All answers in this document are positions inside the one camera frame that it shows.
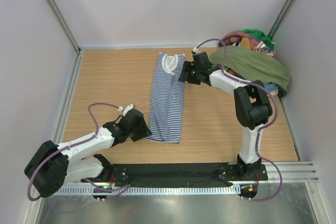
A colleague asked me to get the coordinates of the bright green garment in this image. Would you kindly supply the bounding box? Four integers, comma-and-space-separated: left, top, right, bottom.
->
241, 29, 273, 44

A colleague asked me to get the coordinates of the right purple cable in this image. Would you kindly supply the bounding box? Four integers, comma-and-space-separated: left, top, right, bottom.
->
194, 37, 284, 203

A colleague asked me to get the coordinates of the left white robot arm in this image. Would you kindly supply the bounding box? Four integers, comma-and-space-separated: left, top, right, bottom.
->
24, 106, 151, 201

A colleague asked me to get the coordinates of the blue white striped tank top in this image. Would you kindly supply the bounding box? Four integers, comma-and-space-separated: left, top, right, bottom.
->
147, 52, 185, 144

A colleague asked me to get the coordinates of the left aluminium frame post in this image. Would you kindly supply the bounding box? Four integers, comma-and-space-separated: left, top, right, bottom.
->
46, 0, 81, 54

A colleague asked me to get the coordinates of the slotted cable duct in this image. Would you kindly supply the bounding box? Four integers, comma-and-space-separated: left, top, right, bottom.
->
54, 184, 240, 196

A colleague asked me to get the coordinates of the aluminium frame post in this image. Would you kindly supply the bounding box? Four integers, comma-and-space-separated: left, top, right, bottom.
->
268, 0, 295, 39
46, 0, 81, 54

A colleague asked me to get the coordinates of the white plastic tray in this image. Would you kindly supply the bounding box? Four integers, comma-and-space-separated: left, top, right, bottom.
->
270, 89, 278, 96

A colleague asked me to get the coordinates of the olive green tank top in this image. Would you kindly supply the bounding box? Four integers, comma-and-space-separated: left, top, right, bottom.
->
209, 46, 290, 92

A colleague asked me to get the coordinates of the red patterned garment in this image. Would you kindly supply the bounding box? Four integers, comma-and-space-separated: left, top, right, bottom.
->
222, 31, 276, 59

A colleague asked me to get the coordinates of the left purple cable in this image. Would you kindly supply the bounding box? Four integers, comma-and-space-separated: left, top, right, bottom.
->
27, 102, 124, 201

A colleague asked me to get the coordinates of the right aluminium frame post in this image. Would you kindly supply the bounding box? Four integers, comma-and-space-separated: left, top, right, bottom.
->
268, 0, 295, 39

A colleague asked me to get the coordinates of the purple cable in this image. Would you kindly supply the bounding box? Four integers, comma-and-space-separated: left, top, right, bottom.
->
194, 37, 284, 203
27, 102, 124, 201

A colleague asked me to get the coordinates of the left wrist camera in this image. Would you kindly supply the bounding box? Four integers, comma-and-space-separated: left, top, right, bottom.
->
118, 104, 136, 116

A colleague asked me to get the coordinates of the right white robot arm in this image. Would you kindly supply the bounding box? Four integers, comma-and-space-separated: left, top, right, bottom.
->
179, 52, 272, 180

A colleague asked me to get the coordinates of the teal blue garment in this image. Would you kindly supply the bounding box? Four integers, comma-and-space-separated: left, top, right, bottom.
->
264, 82, 278, 92

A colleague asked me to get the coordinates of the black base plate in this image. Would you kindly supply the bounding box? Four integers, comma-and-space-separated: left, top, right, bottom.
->
89, 163, 268, 188

